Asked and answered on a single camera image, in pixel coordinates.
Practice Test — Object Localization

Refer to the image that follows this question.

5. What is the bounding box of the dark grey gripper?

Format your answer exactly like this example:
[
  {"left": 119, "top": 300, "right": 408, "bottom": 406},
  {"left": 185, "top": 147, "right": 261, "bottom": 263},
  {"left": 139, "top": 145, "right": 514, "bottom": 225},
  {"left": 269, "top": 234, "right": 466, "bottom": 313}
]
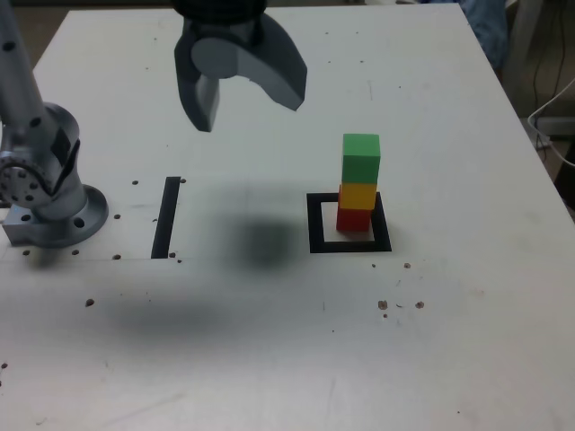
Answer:
[{"left": 173, "top": 12, "right": 309, "bottom": 133}]

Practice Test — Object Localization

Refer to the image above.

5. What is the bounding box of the green cube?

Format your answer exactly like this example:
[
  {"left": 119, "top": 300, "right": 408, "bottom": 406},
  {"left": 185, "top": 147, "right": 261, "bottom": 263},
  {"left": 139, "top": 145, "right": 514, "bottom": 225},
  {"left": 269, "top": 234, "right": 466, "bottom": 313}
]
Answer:
[{"left": 341, "top": 133, "right": 382, "bottom": 185}]

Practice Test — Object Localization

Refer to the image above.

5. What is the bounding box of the yellow cube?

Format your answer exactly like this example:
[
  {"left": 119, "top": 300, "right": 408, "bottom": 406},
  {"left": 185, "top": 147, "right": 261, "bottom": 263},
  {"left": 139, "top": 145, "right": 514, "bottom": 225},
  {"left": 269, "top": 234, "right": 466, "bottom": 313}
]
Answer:
[{"left": 337, "top": 181, "right": 377, "bottom": 211}]

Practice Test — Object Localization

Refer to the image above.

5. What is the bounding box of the red cube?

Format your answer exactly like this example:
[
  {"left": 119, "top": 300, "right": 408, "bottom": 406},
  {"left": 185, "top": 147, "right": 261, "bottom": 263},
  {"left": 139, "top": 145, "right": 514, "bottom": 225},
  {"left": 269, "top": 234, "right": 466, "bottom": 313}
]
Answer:
[{"left": 335, "top": 205, "right": 372, "bottom": 233}]

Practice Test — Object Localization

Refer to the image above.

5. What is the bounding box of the black tape square outline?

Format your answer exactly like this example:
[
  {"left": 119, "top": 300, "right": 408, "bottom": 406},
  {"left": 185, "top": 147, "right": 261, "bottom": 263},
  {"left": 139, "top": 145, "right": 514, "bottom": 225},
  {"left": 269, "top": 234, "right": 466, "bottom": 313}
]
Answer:
[{"left": 305, "top": 191, "right": 393, "bottom": 255}]

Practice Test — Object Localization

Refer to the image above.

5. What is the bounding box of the black tape strip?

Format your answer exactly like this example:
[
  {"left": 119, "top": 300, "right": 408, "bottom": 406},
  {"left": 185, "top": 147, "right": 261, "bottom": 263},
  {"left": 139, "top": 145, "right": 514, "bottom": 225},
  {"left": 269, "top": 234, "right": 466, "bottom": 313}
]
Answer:
[{"left": 150, "top": 176, "right": 182, "bottom": 260}]

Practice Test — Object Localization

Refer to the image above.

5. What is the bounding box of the person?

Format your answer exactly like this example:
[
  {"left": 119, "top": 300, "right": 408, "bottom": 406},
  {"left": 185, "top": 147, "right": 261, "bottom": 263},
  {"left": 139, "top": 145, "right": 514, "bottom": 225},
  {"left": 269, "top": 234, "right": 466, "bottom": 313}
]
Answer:
[{"left": 462, "top": 0, "right": 509, "bottom": 73}]

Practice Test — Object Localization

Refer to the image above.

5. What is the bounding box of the white furniture frame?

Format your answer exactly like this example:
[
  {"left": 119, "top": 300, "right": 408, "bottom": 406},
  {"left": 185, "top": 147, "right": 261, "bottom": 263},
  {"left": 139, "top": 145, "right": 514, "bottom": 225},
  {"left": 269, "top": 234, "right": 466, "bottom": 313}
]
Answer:
[{"left": 502, "top": 0, "right": 547, "bottom": 77}]

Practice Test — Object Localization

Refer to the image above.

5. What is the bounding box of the white cable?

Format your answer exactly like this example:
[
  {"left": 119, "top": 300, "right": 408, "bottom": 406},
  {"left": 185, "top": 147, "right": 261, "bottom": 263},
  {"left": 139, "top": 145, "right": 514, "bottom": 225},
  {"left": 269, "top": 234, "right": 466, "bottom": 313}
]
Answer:
[{"left": 527, "top": 76, "right": 575, "bottom": 168}]

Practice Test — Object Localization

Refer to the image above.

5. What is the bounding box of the black hanging cable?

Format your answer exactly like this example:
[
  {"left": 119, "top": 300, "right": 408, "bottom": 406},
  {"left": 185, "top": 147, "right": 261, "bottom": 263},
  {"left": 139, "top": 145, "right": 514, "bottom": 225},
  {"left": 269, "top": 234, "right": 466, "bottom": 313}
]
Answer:
[
  {"left": 532, "top": 44, "right": 542, "bottom": 116},
  {"left": 558, "top": 0, "right": 566, "bottom": 93}
]

